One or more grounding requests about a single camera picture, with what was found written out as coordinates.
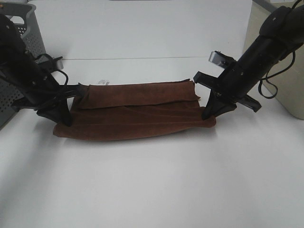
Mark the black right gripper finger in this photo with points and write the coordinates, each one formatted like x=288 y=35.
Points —
x=206 y=112
x=219 y=108

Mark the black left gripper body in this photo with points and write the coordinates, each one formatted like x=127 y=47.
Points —
x=40 y=88

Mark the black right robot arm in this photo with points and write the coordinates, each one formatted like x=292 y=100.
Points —
x=281 y=34

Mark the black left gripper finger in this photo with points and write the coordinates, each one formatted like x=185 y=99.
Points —
x=63 y=113
x=53 y=113

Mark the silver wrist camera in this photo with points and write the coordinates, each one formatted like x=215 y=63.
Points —
x=52 y=64
x=221 y=60

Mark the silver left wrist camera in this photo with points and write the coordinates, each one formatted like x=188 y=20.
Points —
x=52 y=64

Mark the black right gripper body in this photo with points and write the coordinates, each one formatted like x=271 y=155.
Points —
x=237 y=80

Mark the white towel care label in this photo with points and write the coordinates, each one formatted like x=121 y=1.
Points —
x=103 y=82

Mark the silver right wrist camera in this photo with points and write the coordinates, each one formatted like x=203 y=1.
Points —
x=221 y=60

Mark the grey perforated plastic basket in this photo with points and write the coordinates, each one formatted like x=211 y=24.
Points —
x=20 y=43

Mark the brown towel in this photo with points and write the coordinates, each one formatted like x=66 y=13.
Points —
x=121 y=112

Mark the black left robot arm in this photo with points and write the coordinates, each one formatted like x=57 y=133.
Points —
x=43 y=84

